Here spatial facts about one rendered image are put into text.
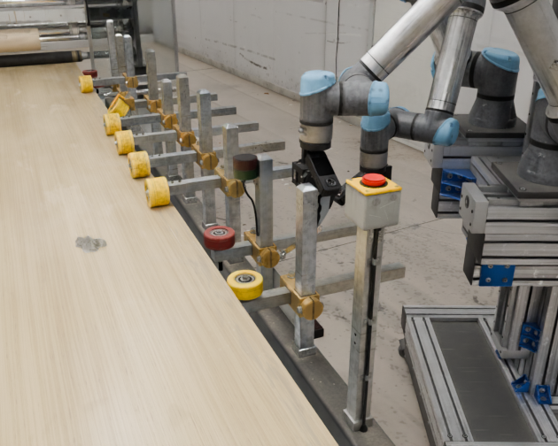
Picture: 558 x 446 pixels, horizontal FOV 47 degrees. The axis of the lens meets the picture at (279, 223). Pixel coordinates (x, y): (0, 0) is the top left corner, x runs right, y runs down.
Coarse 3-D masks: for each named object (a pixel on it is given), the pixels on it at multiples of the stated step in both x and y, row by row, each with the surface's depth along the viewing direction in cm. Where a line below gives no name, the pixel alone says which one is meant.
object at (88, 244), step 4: (88, 236) 157; (76, 240) 158; (80, 240) 158; (84, 240) 158; (88, 240) 157; (92, 240) 158; (96, 240) 158; (100, 240) 157; (104, 240) 157; (76, 244) 156; (80, 244) 156; (84, 244) 155; (88, 244) 154; (92, 244) 154; (96, 244) 156; (100, 244) 156; (104, 244) 156; (84, 248) 155; (88, 248) 154; (92, 248) 154; (96, 248) 155; (88, 252) 153
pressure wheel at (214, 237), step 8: (208, 232) 163; (216, 232) 162; (224, 232) 163; (232, 232) 163; (208, 240) 160; (216, 240) 159; (224, 240) 160; (232, 240) 162; (208, 248) 161; (216, 248) 160; (224, 248) 161
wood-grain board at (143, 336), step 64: (0, 128) 250; (64, 128) 250; (0, 192) 189; (64, 192) 189; (128, 192) 189; (0, 256) 152; (64, 256) 152; (128, 256) 152; (192, 256) 152; (0, 320) 127; (64, 320) 127; (128, 320) 127; (192, 320) 127; (0, 384) 109; (64, 384) 109; (128, 384) 109; (192, 384) 109; (256, 384) 109
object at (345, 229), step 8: (336, 224) 178; (344, 224) 178; (352, 224) 178; (320, 232) 173; (328, 232) 174; (336, 232) 176; (344, 232) 177; (352, 232) 178; (280, 240) 169; (288, 240) 170; (320, 240) 174; (232, 248) 165; (240, 248) 165; (248, 248) 166; (280, 248) 170; (216, 256) 163; (224, 256) 164; (232, 256) 165; (240, 256) 166
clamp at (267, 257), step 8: (248, 232) 171; (248, 240) 169; (256, 248) 163; (264, 248) 162; (272, 248) 163; (256, 256) 165; (264, 256) 161; (272, 256) 162; (264, 264) 162; (272, 264) 163
